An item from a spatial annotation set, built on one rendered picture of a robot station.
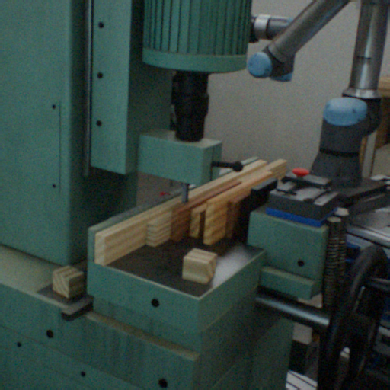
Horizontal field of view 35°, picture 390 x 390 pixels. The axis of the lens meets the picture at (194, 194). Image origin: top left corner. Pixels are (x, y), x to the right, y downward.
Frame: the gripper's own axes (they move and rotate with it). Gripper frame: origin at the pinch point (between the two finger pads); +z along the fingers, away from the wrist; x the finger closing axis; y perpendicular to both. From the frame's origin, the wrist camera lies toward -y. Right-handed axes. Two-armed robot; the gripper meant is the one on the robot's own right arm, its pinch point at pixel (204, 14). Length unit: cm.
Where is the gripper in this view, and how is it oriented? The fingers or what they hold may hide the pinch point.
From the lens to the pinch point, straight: 214.5
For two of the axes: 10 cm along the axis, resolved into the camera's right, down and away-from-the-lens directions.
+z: -8.5, -2.2, 4.8
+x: 5.3, -3.6, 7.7
